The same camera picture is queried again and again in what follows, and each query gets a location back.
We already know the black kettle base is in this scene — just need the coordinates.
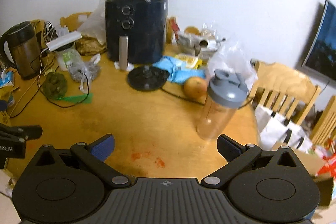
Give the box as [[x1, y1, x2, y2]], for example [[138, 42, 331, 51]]
[[127, 65, 170, 92]]

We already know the clear bag of dark seeds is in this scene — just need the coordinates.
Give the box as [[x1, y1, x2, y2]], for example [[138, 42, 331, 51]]
[[68, 53, 101, 93]]

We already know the yellow plastic bag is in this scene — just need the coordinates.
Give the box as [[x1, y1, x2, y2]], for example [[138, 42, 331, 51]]
[[0, 86, 14, 126]]

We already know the wall television screen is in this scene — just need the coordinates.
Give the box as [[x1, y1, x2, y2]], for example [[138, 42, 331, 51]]
[[302, 0, 336, 81]]

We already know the white shopping bag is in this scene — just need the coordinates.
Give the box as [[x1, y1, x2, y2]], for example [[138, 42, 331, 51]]
[[255, 105, 313, 152]]

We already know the clear shaker bottle grey lid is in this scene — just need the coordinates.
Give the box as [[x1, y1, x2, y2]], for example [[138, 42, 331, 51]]
[[196, 69, 248, 140]]

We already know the white plastic tub green label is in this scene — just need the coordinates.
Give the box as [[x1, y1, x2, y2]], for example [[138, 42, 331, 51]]
[[55, 42, 80, 71]]

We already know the clear plastic bag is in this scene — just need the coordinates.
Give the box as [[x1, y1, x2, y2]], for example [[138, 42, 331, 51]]
[[77, 0, 106, 44]]

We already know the wooden chair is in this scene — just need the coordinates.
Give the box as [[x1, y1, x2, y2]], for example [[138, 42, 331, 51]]
[[249, 61, 322, 135]]

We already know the white power bank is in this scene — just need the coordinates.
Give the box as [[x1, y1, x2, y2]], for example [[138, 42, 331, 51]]
[[46, 31, 82, 52]]

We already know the yellow wipes pack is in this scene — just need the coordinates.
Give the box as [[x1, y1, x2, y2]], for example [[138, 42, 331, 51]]
[[174, 53, 203, 69]]

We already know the blue wet wipes pack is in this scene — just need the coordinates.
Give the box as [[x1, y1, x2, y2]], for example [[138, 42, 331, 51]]
[[153, 56, 206, 85]]

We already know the yellow onion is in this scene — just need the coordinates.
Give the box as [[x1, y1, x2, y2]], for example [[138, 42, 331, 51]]
[[183, 76, 208, 100]]

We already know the green net bag of fruit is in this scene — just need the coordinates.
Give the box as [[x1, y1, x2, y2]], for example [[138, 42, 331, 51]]
[[41, 72, 92, 108]]

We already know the steel electric kettle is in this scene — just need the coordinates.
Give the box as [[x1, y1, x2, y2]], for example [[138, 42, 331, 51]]
[[1, 21, 41, 80]]

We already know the black air fryer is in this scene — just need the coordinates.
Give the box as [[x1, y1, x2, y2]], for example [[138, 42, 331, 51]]
[[105, 0, 168, 64]]

